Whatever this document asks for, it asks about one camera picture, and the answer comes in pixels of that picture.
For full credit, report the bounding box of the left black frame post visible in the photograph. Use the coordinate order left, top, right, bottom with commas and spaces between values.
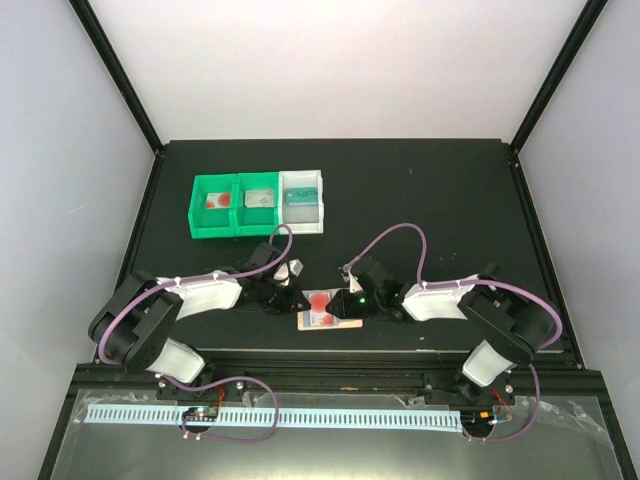
67, 0, 166, 156

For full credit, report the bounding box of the small circuit board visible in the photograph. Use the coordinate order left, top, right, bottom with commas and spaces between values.
182, 406, 219, 423
460, 410, 510, 427

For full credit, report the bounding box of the light blue slotted cable duct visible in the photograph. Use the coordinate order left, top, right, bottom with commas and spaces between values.
84, 404, 462, 433

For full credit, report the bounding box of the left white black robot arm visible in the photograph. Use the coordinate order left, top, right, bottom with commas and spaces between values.
88, 243, 310, 399

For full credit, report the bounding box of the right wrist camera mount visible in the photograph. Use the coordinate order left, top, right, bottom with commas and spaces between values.
341, 255, 363, 294

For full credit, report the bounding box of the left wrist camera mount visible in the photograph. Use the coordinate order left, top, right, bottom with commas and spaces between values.
273, 259, 303, 286

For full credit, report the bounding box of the white floral card in bin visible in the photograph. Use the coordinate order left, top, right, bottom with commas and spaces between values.
244, 189, 275, 208

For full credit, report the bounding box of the red circles card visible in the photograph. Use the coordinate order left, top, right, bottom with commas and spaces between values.
205, 192, 231, 210
301, 291, 337, 329

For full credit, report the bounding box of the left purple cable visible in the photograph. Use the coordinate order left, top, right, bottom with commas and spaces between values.
97, 223, 294, 444

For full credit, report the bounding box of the right small circuit board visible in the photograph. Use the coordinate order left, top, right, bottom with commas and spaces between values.
460, 410, 510, 427

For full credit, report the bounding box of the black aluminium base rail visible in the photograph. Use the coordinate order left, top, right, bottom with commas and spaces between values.
67, 358, 610, 408

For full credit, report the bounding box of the green plastic bin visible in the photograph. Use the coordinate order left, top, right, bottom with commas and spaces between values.
187, 174, 236, 240
234, 172, 279, 237

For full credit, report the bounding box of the black frame post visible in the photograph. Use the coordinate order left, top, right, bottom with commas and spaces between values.
509, 0, 610, 151
67, 0, 166, 156

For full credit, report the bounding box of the right black frame post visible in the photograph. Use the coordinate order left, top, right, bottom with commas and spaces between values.
509, 0, 610, 151

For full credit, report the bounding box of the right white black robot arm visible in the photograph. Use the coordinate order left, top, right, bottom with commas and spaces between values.
326, 256, 563, 403

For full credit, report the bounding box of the red circles card in bin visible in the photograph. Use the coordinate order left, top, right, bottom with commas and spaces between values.
205, 192, 231, 210

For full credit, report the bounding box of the white translucent plastic bin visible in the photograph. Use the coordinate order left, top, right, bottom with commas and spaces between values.
278, 170, 325, 235

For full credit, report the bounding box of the middle green plastic bin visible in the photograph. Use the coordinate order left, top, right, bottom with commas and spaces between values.
234, 172, 279, 237

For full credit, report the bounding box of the teal VIP card in bin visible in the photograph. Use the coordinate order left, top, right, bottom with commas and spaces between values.
284, 187, 319, 207

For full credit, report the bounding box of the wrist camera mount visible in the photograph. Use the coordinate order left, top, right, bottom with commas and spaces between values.
341, 255, 363, 294
273, 259, 303, 286

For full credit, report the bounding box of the left green plastic bin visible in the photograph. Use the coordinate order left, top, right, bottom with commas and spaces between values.
187, 174, 236, 240

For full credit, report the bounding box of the left small circuit board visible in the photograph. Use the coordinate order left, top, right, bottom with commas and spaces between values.
182, 406, 219, 423

